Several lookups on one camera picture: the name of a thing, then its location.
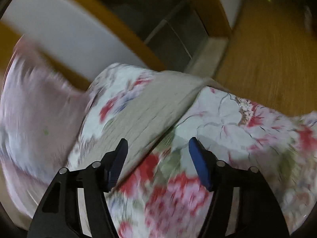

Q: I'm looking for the cream ribbed knit sweater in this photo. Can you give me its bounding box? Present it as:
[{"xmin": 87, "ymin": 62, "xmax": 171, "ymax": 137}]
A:
[{"xmin": 99, "ymin": 71, "xmax": 224, "ymax": 187}]

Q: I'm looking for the floral quilted bedspread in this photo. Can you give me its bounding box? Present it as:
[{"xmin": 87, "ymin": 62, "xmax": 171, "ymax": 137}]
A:
[{"xmin": 67, "ymin": 63, "xmax": 316, "ymax": 237}]

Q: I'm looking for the pale pink floral pillow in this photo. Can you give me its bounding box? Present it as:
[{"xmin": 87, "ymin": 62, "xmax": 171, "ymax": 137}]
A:
[{"xmin": 1, "ymin": 38, "xmax": 94, "ymax": 217}]

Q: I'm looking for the white wooden-trimmed headboard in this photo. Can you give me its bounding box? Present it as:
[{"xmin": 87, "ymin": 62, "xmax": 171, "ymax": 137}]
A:
[{"xmin": 1, "ymin": 0, "xmax": 165, "ymax": 90}]

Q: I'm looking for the dark open nightstand shelf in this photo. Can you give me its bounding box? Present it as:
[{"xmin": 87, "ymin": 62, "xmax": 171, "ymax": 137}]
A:
[{"xmin": 98, "ymin": 0, "xmax": 231, "ymax": 72}]

